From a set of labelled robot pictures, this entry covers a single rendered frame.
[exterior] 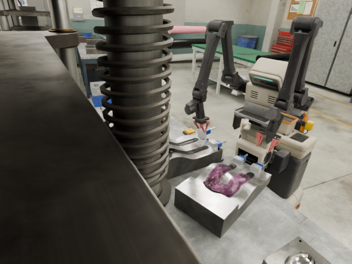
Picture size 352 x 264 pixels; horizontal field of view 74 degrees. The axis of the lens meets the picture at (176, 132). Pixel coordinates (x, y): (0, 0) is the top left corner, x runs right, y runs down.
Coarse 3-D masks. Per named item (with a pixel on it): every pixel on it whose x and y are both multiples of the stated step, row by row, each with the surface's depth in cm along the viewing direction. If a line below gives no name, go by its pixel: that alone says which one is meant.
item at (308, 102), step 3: (309, 96) 134; (309, 99) 134; (312, 99) 134; (306, 102) 132; (309, 102) 133; (312, 102) 133; (294, 105) 135; (300, 105) 132; (303, 105) 133; (306, 105) 133; (309, 105) 133; (297, 108) 137; (300, 108) 135; (303, 108) 134; (306, 108) 134; (309, 108) 133; (306, 111) 133
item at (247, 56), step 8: (192, 48) 577; (200, 48) 546; (240, 48) 547; (248, 48) 553; (216, 56) 498; (240, 56) 446; (248, 56) 450; (256, 56) 454; (264, 56) 392; (272, 56) 404; (280, 56) 416; (288, 56) 429; (192, 64) 593; (248, 64) 420; (192, 72) 600; (216, 72) 595; (192, 80) 609; (216, 80) 526; (248, 80) 540; (216, 88) 520
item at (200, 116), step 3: (198, 111) 143; (201, 111) 143; (198, 114) 144; (201, 114) 143; (204, 114) 145; (192, 117) 150; (195, 117) 148; (198, 117) 145; (201, 117) 144; (204, 117) 145; (207, 117) 145; (201, 120) 142
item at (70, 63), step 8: (48, 0) 77; (56, 0) 76; (64, 0) 78; (56, 8) 77; (64, 8) 78; (56, 16) 78; (64, 16) 79; (56, 24) 79; (64, 24) 80; (72, 48) 85; (64, 56) 84; (72, 56) 86; (64, 64) 86; (72, 64) 87; (72, 72) 88
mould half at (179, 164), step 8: (184, 136) 154; (192, 136) 153; (192, 144) 145; (200, 144) 145; (176, 152) 128; (200, 152) 137; (208, 152) 137; (216, 152) 138; (176, 160) 124; (184, 160) 127; (192, 160) 130; (200, 160) 134; (208, 160) 138; (216, 160) 142; (168, 168) 123; (176, 168) 126; (184, 168) 130; (192, 168) 133; (200, 168) 137; (168, 176) 126; (176, 176) 129
